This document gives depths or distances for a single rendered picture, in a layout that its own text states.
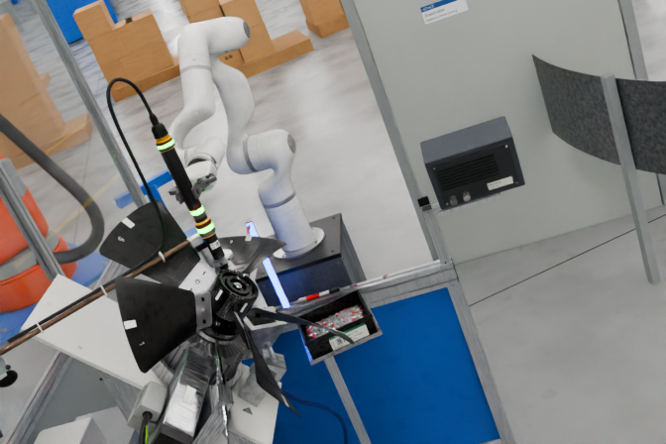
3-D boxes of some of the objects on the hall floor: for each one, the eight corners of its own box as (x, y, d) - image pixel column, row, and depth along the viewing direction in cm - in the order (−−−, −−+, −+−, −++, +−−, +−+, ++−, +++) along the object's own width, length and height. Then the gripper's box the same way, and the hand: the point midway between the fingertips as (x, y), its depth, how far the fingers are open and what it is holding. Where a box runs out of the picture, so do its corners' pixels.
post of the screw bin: (400, 533, 277) (318, 348, 246) (398, 526, 280) (317, 344, 249) (408, 529, 277) (327, 344, 246) (406, 523, 280) (326, 340, 249)
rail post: (510, 467, 286) (447, 286, 256) (508, 459, 290) (446, 279, 259) (521, 464, 285) (459, 282, 255) (519, 456, 289) (458, 277, 259)
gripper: (167, 166, 223) (151, 193, 206) (223, 148, 220) (210, 173, 203) (178, 189, 226) (163, 218, 209) (234, 171, 223) (222, 199, 206)
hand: (188, 193), depth 208 cm, fingers closed on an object, 4 cm apart
